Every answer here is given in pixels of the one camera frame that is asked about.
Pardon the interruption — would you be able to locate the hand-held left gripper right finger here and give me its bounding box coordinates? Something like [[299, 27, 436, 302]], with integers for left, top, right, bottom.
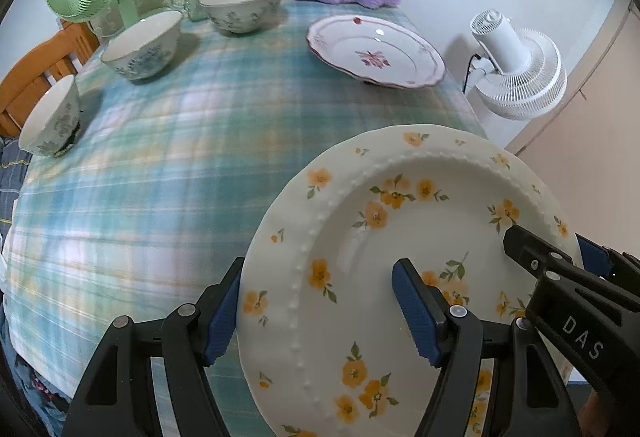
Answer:
[[391, 258, 583, 437]]

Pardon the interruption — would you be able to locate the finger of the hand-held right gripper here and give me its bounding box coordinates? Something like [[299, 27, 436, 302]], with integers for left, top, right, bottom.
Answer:
[[575, 234, 640, 300], [502, 225, 640, 423]]

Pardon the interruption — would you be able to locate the white floor fan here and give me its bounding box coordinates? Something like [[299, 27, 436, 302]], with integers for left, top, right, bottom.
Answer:
[[462, 9, 568, 120]]

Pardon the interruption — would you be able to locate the red flower white plate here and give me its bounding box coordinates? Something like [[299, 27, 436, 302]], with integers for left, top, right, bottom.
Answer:
[[306, 14, 447, 90]]

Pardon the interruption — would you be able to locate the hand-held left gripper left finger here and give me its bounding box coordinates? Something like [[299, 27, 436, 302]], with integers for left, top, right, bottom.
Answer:
[[60, 257, 246, 437]]

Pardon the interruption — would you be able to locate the dark floral cloth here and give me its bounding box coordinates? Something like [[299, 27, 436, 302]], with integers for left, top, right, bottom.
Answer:
[[12, 352, 73, 437]]

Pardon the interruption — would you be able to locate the plaid tablecloth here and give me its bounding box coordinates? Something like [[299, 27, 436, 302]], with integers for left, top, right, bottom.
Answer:
[[2, 0, 501, 437]]

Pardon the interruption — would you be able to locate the white bowl blue floral print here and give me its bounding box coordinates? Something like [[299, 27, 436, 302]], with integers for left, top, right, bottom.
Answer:
[[19, 75, 82, 158], [101, 10, 183, 82], [199, 0, 287, 35]]

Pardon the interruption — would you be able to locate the black fan cable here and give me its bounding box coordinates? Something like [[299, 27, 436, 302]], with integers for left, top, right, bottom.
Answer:
[[462, 53, 482, 94]]

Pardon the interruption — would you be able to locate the orange wooden chair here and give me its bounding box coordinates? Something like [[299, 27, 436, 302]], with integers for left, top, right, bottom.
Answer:
[[0, 19, 101, 138]]

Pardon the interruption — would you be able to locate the yellow flower cream plate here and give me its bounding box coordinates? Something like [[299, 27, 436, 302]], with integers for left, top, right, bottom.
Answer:
[[236, 124, 583, 437]]

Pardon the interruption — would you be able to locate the blue plaid cloth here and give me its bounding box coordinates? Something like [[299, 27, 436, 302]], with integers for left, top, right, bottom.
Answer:
[[0, 137, 33, 238]]

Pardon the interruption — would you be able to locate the beige wooden door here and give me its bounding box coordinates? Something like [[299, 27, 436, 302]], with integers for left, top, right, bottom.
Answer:
[[505, 0, 640, 258]]

